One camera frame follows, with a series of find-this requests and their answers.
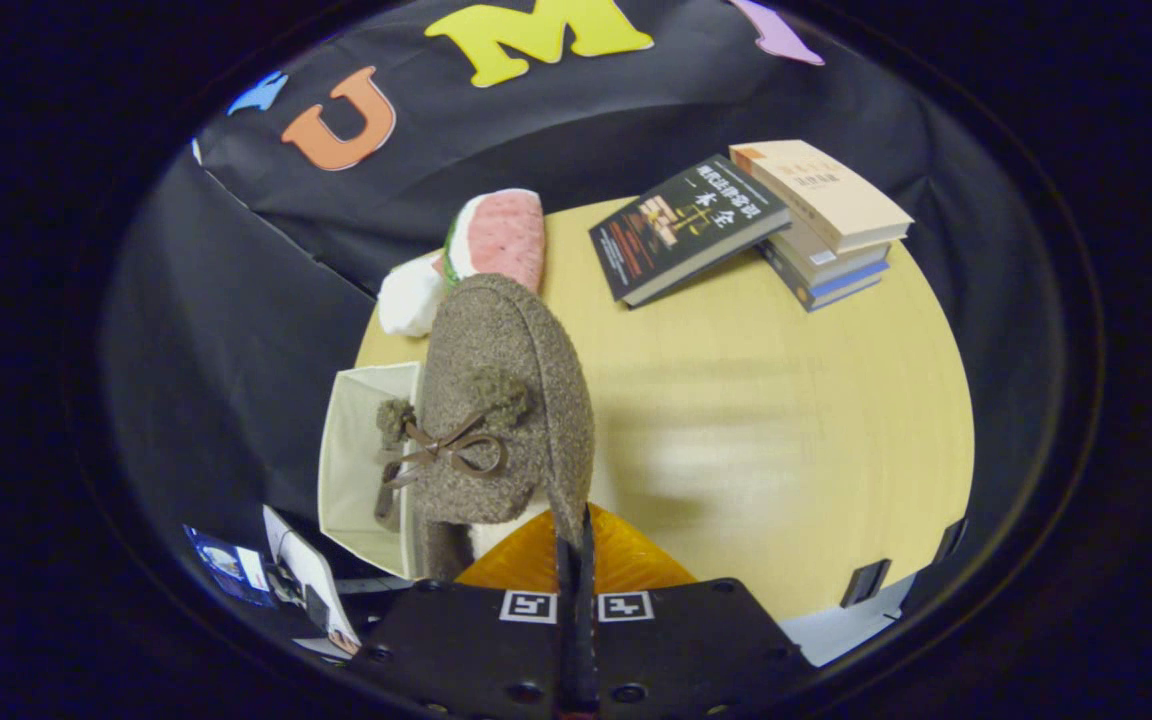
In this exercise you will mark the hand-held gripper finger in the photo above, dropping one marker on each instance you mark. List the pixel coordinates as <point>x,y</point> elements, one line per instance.
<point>586,640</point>
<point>566,620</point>

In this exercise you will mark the grey fabric storage box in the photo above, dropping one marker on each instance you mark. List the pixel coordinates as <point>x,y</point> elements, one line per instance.
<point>356,450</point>

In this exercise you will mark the brown felt shoe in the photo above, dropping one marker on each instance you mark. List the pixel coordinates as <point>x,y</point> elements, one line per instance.
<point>506,340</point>

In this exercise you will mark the white paper card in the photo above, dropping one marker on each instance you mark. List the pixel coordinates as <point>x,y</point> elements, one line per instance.
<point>316,580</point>

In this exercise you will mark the white plush toy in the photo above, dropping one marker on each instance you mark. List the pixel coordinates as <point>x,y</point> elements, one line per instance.
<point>408,300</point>

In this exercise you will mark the watermelon slice plush toy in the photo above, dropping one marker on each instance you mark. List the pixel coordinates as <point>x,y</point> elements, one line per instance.
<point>501,240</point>

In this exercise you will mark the black cover book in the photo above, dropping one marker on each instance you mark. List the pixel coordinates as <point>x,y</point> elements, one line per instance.
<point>686,230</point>

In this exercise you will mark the blue cover book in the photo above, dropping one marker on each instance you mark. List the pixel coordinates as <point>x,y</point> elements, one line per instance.
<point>831,290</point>

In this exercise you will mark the tan cover book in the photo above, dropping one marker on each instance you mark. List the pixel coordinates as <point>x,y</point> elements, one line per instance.
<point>816,258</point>

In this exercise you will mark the black table bracket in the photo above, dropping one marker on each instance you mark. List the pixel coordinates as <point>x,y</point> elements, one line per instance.
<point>866,583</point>

